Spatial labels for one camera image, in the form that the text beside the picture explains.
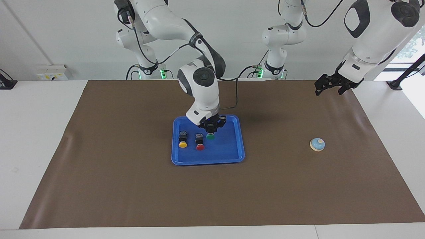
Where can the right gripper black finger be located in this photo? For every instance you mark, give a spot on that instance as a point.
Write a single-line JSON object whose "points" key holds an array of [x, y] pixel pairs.
{"points": [[216, 128], [206, 129]]}

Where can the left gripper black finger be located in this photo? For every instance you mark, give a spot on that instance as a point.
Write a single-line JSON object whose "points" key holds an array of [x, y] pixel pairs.
{"points": [[319, 87], [342, 89]]}

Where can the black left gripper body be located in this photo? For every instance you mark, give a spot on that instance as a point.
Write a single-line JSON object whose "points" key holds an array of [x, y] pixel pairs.
{"points": [[345, 79]]}

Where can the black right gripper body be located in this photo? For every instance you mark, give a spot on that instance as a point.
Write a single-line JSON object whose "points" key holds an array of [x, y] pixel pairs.
{"points": [[212, 121]]}

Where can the green push button switch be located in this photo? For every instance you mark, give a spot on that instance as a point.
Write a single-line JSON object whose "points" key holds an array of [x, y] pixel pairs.
{"points": [[210, 136]]}

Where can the red push button switch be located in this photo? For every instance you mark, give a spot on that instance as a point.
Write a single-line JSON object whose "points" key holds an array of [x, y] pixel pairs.
{"points": [[200, 147]]}

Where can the yellow push button switch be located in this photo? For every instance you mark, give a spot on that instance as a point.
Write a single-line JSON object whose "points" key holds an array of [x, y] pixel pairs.
{"points": [[183, 144]]}

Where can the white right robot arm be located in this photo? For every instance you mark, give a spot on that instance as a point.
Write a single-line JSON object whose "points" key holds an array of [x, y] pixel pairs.
{"points": [[202, 96]]}

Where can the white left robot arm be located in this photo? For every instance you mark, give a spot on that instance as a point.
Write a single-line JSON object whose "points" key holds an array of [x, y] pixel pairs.
{"points": [[375, 39]]}

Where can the blue plastic tray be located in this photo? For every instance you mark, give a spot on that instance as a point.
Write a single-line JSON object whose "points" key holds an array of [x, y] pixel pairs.
{"points": [[225, 149]]}

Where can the light blue call bell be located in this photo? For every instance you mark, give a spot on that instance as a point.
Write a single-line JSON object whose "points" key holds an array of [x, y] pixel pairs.
{"points": [[317, 144]]}

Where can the black clamp stand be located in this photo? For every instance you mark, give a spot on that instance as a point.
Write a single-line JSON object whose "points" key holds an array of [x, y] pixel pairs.
{"points": [[394, 84]]}

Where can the brown table mat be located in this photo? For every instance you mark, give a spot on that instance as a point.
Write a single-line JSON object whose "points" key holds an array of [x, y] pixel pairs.
{"points": [[132, 192]]}

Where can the white power outlet box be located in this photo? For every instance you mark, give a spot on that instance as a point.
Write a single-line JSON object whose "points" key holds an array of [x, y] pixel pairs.
{"points": [[49, 71]]}

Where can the black desk mount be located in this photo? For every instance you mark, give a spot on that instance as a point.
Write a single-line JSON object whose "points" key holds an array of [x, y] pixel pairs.
{"points": [[6, 84]]}

